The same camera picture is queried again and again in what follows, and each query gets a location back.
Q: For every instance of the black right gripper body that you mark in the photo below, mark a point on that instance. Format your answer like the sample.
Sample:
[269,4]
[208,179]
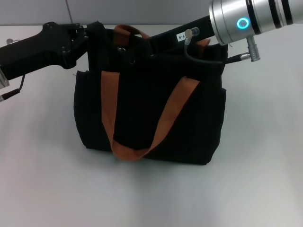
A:
[165,40]

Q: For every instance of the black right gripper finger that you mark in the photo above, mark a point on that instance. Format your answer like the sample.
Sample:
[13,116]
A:
[146,43]
[146,52]

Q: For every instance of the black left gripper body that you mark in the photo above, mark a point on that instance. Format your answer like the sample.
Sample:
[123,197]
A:
[35,54]

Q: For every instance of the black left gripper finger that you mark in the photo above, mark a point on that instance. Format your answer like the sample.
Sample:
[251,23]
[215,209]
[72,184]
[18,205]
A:
[80,47]
[92,28]

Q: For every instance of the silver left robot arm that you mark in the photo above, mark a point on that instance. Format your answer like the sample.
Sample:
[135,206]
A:
[3,79]

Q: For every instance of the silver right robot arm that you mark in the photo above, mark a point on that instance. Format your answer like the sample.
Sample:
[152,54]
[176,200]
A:
[236,19]

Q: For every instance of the silver zipper pull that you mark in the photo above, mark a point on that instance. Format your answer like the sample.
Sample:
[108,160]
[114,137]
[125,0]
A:
[132,62]

